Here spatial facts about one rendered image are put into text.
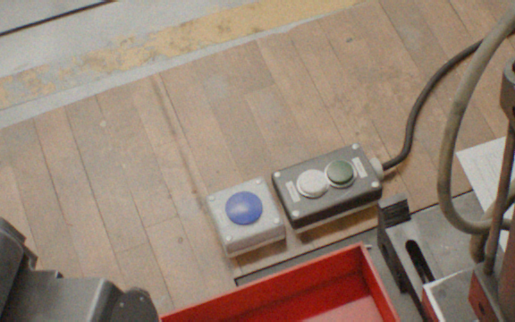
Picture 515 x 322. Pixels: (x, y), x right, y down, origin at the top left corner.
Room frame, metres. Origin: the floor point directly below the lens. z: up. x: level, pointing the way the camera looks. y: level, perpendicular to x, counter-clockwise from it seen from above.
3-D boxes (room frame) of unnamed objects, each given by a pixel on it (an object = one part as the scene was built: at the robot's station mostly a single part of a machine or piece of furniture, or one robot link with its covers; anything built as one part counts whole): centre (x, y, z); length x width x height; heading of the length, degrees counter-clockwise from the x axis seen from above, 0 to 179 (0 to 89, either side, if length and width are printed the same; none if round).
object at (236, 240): (0.68, 0.02, 0.90); 0.07 x 0.07 x 0.06; 14
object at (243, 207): (0.68, 0.02, 0.93); 0.04 x 0.04 x 0.02
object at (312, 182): (0.70, -0.05, 0.93); 0.03 x 0.03 x 0.02
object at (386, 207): (0.60, -0.13, 0.95); 0.06 x 0.03 x 0.09; 14
